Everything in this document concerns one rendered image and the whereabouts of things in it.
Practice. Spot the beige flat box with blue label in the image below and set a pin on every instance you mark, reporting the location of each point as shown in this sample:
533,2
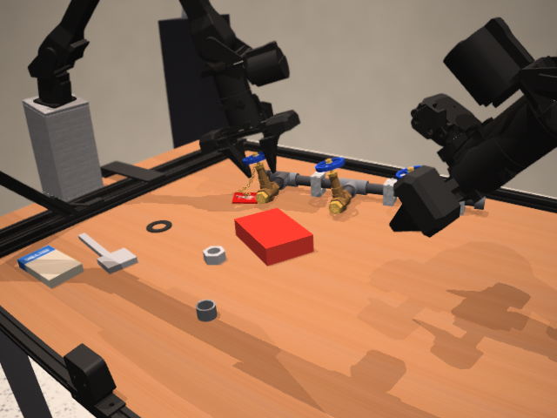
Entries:
50,266

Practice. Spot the red rectangular block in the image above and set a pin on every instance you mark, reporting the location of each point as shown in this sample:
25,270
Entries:
273,236

